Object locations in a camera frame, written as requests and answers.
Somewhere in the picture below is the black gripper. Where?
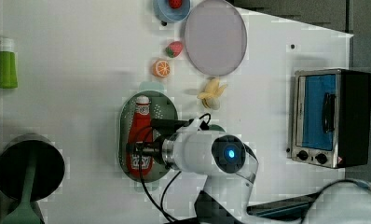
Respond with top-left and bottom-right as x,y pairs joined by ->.
126,119 -> 186,165

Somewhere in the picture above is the red ketchup bottle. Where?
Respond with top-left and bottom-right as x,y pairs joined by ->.
126,95 -> 153,178

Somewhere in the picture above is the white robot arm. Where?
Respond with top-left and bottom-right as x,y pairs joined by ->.
127,119 -> 371,224

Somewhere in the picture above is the orange slice toy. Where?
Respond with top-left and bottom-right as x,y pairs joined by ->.
152,60 -> 171,77

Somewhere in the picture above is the green mug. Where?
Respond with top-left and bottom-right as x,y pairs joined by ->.
209,124 -> 225,132

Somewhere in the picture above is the peeled banana toy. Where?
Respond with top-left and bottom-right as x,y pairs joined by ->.
197,77 -> 227,110

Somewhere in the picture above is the pink strawberry toy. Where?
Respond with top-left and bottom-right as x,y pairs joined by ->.
165,41 -> 184,58

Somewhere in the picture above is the black cooking pot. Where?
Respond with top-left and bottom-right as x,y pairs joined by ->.
0,133 -> 66,203

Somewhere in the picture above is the green spatula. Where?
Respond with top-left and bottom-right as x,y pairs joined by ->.
1,151 -> 41,224

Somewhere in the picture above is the lilac round plate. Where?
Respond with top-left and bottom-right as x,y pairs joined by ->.
185,0 -> 247,77

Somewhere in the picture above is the blue bowl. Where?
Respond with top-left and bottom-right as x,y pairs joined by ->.
153,0 -> 191,23

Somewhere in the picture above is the green squeeze bottle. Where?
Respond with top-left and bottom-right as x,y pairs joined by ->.
0,37 -> 18,89

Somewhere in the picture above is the red strawberry in bowl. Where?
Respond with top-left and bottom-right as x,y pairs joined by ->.
168,0 -> 183,9

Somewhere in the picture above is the black silver toaster oven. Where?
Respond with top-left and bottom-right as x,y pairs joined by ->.
291,69 -> 371,169

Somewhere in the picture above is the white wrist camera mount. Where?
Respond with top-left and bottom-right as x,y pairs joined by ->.
177,113 -> 212,133

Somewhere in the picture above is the blue rail at table edge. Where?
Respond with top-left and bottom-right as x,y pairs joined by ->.
247,193 -> 319,221

